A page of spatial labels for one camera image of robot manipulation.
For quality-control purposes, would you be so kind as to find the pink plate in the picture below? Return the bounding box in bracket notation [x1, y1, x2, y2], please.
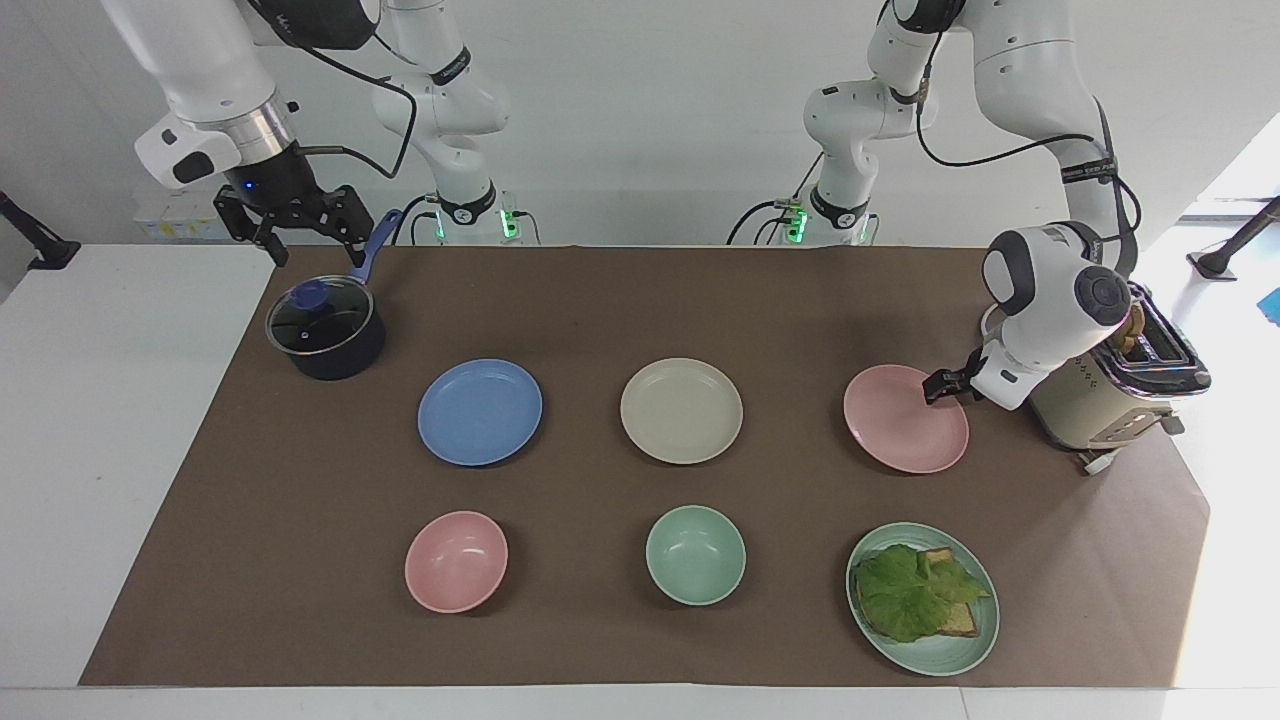
[842, 364, 971, 475]

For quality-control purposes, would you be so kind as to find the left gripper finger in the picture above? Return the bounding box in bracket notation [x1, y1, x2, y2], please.
[921, 345, 988, 406]

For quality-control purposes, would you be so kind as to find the green lettuce leaf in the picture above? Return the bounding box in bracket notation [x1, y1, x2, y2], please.
[854, 544, 992, 644]

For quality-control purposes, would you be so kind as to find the dark blue pot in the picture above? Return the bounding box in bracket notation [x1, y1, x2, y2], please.
[265, 209, 403, 382]

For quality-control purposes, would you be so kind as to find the green plate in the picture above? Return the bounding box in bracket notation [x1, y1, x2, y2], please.
[845, 521, 1001, 678]

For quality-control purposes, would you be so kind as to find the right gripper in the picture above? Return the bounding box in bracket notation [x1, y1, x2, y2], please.
[213, 143, 376, 271]

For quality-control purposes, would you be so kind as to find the black stand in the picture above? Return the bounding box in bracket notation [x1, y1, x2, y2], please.
[0, 190, 82, 272]
[1186, 195, 1280, 282]

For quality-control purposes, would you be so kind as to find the glass lid with blue knob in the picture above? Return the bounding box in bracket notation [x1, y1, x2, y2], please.
[266, 277, 374, 357]

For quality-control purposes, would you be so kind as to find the beige toaster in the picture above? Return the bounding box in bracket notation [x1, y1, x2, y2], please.
[1028, 282, 1213, 477]

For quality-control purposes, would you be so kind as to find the black cable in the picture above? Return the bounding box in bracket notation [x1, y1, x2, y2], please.
[392, 195, 442, 247]
[726, 197, 804, 247]
[245, 0, 419, 182]
[914, 55, 1144, 277]

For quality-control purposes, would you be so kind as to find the green bowl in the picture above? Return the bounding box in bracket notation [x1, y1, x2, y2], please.
[644, 504, 748, 608]

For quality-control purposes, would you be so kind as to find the blue plate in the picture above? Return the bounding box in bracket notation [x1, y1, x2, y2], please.
[417, 358, 544, 468]

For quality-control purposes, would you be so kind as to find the beige plate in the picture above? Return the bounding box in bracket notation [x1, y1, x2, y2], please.
[619, 357, 745, 466]

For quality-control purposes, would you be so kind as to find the pink bowl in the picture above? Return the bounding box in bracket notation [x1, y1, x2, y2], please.
[404, 510, 510, 615]

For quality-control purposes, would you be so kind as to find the toast slice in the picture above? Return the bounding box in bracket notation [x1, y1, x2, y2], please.
[922, 547, 982, 638]
[1108, 304, 1148, 358]

